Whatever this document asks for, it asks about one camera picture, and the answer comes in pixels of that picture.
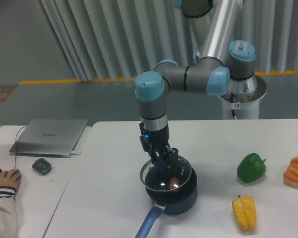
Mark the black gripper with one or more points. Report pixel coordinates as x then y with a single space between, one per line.
151 140

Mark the glass pot lid blue knob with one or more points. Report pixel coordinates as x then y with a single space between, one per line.
155 179

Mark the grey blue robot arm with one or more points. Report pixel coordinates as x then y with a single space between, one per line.
219 60

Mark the striped cream sleeve forearm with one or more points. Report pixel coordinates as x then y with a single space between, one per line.
8 214

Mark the person's hand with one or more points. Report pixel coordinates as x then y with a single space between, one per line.
10 179

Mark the brown egg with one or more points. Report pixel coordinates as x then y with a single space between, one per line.
174 184

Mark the dark blue saucepan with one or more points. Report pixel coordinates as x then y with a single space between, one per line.
169 203

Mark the green bell pepper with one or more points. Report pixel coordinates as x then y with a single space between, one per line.
251 168

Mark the yellow bell pepper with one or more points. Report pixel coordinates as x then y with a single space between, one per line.
245 212

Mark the silver laptop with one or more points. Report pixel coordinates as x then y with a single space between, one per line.
49 138

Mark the dark earbuds case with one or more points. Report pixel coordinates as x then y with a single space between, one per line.
42 166

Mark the orange croissant bread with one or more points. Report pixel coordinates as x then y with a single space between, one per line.
290 176

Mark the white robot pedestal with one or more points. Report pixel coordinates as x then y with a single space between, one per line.
242 100

